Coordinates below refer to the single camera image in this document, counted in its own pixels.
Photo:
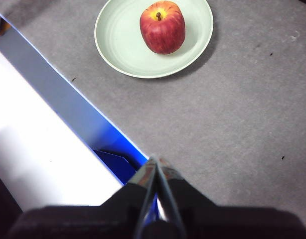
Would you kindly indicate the green plate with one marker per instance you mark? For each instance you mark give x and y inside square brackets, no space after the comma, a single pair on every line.
[118,44]

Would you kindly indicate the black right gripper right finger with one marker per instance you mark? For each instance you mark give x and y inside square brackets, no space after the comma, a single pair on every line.
[230,221]

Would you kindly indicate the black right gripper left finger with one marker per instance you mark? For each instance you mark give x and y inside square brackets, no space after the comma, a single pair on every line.
[80,221]

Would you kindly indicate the red yellow apple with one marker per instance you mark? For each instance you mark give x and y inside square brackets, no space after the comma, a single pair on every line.
[163,32]

